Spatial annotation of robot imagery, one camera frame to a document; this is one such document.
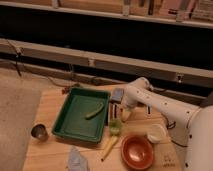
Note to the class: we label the red black utensil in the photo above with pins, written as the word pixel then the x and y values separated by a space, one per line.
pixel 112 111

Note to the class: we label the black white knife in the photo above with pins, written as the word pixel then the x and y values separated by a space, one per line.
pixel 148 110

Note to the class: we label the small metal cup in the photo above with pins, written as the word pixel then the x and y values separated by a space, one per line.
pixel 39 132

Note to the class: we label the green cucumber toy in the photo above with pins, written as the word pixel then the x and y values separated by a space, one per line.
pixel 94 112

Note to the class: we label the blue-grey crumpled cloth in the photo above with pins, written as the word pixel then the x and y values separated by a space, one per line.
pixel 77 162

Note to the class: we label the white paper cup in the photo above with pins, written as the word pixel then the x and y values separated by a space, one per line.
pixel 156 133

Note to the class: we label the green yellow brush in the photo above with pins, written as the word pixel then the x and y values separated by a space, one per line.
pixel 115 127

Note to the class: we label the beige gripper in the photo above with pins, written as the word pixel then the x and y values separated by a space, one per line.
pixel 125 114

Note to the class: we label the large red-brown bowl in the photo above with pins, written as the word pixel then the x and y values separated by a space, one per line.
pixel 137 152

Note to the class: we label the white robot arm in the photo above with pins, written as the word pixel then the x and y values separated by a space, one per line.
pixel 198 120

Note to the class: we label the red object behind table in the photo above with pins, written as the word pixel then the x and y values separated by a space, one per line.
pixel 68 88

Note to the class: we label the green plastic tray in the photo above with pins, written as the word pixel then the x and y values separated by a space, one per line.
pixel 71 122

